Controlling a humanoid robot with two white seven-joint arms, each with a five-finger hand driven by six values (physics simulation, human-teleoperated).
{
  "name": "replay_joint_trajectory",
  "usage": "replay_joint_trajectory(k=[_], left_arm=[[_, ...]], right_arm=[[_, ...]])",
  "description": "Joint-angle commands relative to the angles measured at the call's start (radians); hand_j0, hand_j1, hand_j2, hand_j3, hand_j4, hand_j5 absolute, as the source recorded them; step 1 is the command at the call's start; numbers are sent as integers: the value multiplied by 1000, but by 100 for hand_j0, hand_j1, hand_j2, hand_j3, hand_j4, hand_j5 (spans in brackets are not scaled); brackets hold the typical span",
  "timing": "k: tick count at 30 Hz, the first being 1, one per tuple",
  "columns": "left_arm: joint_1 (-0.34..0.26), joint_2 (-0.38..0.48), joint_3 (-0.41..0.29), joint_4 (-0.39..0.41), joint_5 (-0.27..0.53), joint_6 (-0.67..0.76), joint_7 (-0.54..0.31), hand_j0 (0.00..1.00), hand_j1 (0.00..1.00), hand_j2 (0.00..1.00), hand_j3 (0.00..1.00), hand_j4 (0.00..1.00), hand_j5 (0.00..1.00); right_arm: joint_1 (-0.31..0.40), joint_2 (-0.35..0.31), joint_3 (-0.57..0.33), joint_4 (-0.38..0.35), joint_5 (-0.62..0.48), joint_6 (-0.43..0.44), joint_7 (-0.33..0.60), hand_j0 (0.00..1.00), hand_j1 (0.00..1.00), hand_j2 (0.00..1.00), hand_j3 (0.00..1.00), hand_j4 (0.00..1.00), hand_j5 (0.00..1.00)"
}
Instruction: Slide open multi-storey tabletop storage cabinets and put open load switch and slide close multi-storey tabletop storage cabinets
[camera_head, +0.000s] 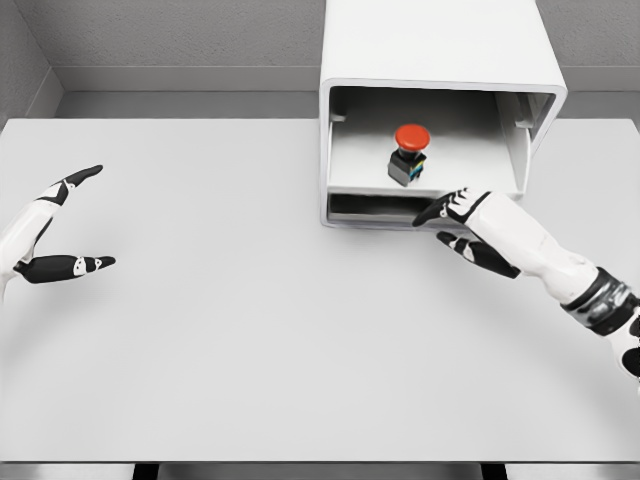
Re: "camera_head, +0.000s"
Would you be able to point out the white sliding cabinet drawer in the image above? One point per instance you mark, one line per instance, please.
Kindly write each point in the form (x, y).
(360, 165)

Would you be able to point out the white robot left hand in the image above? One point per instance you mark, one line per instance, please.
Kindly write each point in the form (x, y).
(25, 227)

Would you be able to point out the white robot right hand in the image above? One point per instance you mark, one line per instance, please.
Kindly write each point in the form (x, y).
(495, 220)

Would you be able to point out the red-button load switch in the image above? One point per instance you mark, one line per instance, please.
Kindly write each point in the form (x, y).
(408, 160)

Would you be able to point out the white tabletop storage cabinet shell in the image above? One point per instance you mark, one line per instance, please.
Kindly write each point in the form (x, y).
(435, 45)

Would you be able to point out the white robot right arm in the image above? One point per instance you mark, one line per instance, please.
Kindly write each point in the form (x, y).
(580, 270)

